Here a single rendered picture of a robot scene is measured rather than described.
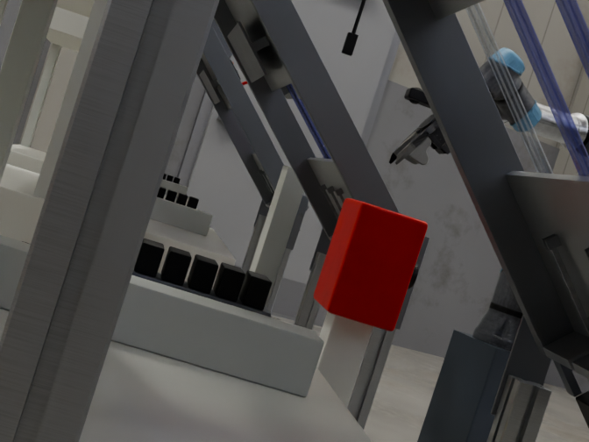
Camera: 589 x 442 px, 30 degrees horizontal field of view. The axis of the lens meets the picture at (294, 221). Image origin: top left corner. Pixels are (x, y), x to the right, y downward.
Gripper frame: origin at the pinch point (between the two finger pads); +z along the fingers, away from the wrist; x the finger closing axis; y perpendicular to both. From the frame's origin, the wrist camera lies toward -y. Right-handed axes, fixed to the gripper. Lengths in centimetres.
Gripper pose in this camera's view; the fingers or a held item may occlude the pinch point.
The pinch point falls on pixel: (394, 157)
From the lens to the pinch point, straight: 246.6
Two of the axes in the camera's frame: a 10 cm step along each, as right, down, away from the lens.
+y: 6.7, 7.3, 1.4
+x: -1.3, -0.7, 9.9
